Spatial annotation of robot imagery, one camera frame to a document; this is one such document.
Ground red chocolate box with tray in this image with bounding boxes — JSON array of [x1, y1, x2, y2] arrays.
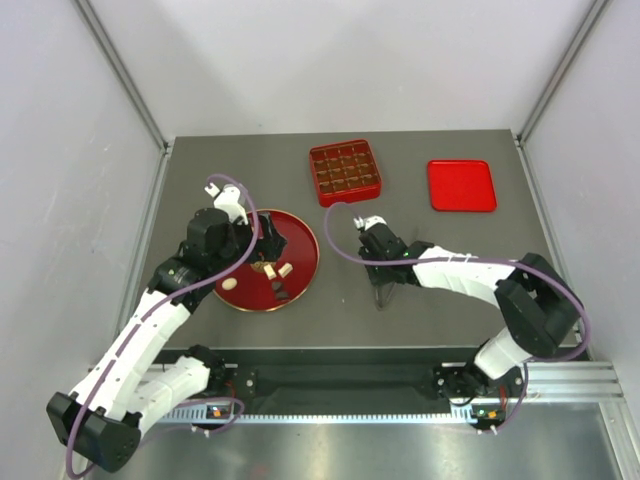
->
[[309, 139, 382, 208]]

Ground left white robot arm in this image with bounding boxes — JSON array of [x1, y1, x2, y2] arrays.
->
[[46, 207, 287, 479]]

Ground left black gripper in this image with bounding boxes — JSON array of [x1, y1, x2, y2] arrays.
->
[[211, 212, 286, 273]]

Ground round dark red plate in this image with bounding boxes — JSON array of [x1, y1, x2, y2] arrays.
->
[[214, 209, 320, 312]]

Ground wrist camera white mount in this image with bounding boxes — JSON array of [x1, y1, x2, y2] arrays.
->
[[353, 215, 387, 232], [204, 183, 248, 225]]

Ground metal tongs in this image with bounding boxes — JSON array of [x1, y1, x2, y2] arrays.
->
[[372, 227, 421, 311]]

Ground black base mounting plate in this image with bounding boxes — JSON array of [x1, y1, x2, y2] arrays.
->
[[164, 347, 526, 416]]

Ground red box lid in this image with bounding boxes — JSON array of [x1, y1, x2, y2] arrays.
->
[[426, 159, 497, 213]]

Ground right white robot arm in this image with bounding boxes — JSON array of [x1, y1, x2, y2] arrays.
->
[[354, 216, 582, 397]]

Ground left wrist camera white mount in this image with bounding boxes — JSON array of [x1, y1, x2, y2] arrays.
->
[[204, 183, 248, 225]]

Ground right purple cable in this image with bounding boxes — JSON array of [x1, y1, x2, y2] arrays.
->
[[323, 201, 591, 362]]

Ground oval white chocolate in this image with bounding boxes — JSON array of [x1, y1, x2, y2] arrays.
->
[[221, 278, 238, 291]]

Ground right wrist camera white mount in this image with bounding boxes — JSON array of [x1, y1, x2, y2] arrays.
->
[[353, 215, 387, 232]]

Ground purple cable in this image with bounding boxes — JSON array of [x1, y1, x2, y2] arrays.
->
[[64, 173, 261, 476], [323, 201, 591, 362]]

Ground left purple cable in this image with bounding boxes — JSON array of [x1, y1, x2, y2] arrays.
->
[[64, 173, 261, 476]]

